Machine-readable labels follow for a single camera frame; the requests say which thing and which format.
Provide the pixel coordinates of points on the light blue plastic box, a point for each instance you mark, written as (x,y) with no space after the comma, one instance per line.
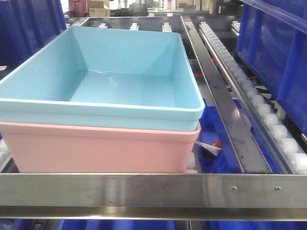
(96,77)

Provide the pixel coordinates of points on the pink plastic box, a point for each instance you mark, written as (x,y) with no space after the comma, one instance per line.
(38,148)

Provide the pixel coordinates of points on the blue bin below flowrack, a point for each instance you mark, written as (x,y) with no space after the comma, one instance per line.
(212,133)

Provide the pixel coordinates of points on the red white item in bin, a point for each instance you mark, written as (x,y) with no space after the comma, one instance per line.
(210,148)

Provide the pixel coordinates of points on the cardboard box background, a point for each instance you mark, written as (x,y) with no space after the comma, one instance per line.
(98,8)

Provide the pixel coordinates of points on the white roller track right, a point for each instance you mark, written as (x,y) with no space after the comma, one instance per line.
(276,137)

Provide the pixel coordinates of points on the blue bin right on flowrack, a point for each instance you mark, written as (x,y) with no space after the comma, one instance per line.
(273,44)

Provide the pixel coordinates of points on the blue bin on flowrack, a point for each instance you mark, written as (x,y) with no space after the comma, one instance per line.
(26,26)
(273,44)

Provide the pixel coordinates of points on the blue bin left on flowrack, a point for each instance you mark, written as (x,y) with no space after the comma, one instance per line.
(26,26)

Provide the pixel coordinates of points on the steel flow rack frame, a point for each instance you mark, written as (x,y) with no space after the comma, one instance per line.
(252,193)

